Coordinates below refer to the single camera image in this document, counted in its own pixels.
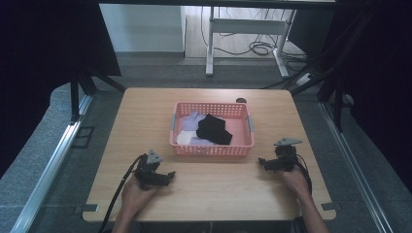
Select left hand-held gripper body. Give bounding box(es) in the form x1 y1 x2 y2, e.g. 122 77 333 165
133 149 170 191

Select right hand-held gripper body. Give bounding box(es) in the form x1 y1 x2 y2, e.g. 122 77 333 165
272 137 304 173

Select white sock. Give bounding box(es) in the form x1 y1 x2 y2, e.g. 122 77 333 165
175 129 199 147

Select lavender sock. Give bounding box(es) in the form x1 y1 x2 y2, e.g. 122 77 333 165
180 111 208 132
189 136 216 147

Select pink plastic basket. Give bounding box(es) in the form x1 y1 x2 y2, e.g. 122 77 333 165
168 101 256 157

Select black sock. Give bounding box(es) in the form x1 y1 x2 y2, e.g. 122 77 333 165
195 114 234 147

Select person's right hand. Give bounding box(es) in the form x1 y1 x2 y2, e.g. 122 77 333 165
278 166 313 201

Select person's left hand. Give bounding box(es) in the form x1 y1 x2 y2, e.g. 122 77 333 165
120 175 160 221

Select black metal stand legs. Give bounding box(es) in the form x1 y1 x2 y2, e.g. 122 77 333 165
281 57 345 133
69 68 127 123

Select black curtain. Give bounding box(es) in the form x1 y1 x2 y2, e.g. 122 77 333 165
0 0 122 180
287 0 412 192

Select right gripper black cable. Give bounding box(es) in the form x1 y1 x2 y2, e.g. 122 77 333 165
290 152 314 196

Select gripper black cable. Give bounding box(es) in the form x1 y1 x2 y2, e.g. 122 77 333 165
97 153 148 233
290 152 314 196

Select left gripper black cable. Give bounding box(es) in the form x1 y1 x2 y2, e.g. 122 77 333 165
97 153 148 233

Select aluminium floor rail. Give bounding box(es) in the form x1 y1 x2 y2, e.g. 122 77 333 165
9 93 93 233
318 101 395 233

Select black floor frame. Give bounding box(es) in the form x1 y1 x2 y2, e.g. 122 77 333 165
70 125 96 150

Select black floor cables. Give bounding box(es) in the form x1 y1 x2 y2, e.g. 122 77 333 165
199 6 308 63

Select white metal desk frame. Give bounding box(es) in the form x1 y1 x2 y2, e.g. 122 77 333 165
205 6 297 79

